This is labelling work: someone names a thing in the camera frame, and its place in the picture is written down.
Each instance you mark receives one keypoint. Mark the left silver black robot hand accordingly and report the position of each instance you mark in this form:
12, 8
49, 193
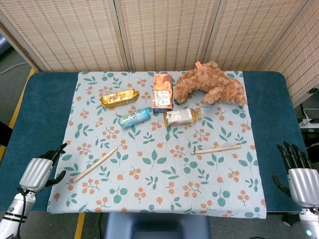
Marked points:
36, 174

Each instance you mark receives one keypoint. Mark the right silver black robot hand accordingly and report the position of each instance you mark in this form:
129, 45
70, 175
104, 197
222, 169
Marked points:
304, 186

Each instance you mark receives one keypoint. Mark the wooden stick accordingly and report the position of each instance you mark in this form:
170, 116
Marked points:
216, 149
96, 164

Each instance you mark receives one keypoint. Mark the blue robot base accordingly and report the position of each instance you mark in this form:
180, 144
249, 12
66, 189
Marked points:
154, 226

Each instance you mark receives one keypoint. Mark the black floor stand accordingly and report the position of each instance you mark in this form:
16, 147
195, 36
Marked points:
311, 139

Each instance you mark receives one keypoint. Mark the teal table cover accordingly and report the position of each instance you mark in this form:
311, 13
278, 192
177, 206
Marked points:
42, 112

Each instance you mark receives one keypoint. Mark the gold biscuit packet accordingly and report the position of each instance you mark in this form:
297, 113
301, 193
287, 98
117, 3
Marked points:
119, 98

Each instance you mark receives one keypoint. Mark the blue-green snack packet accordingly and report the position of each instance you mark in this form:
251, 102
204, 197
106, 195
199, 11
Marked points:
135, 118

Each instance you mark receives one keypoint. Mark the floral berry print tablecloth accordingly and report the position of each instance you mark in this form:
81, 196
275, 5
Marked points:
154, 179

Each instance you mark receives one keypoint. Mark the blue grey object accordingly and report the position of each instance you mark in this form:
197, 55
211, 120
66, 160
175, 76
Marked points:
4, 43

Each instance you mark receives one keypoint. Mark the brown plush teddy bear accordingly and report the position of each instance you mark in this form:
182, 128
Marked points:
214, 82

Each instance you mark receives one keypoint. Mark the amber juice bottle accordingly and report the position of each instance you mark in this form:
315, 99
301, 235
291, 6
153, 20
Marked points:
179, 117

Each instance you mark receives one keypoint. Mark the orange snack box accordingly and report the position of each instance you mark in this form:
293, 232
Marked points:
162, 94

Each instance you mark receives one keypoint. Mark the woven folding screen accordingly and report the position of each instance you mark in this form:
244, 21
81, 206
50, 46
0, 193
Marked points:
162, 32

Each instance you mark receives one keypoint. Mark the black bracket on screen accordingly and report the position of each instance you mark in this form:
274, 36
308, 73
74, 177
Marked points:
311, 91

